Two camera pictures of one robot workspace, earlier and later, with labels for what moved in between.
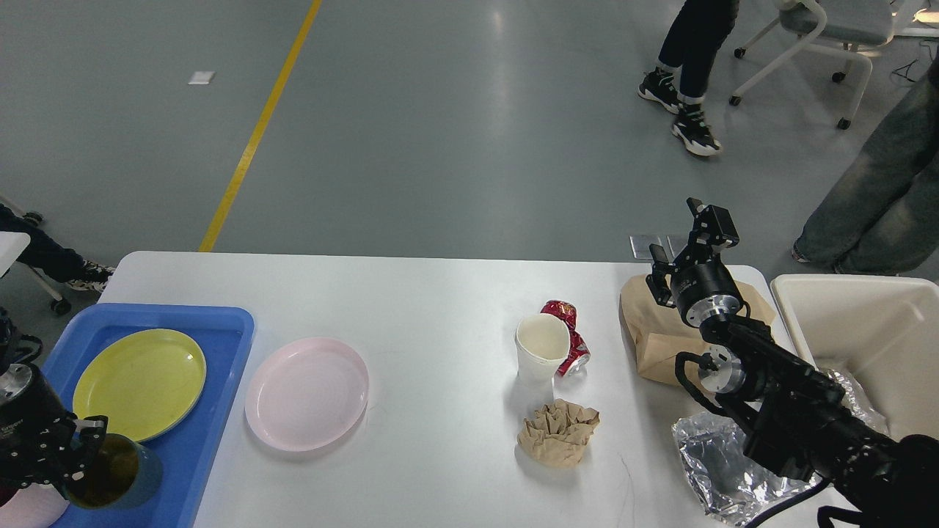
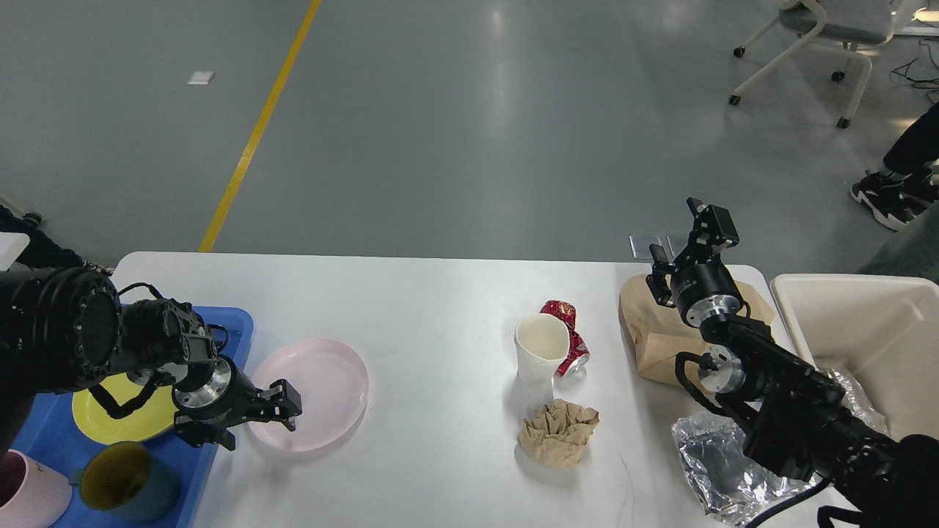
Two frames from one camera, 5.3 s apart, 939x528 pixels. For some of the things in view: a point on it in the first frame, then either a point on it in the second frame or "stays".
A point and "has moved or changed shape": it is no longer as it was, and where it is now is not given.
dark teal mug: x=126 y=474 has moved or changed shape
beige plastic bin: x=881 y=331 stays
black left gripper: x=37 y=433 to x=227 y=398
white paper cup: x=541 y=341 stays
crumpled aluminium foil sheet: x=726 y=483 stays
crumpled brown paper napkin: x=557 y=435 stays
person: x=688 y=52 to x=910 y=183
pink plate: x=307 y=394 stays
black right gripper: x=701 y=286 stays
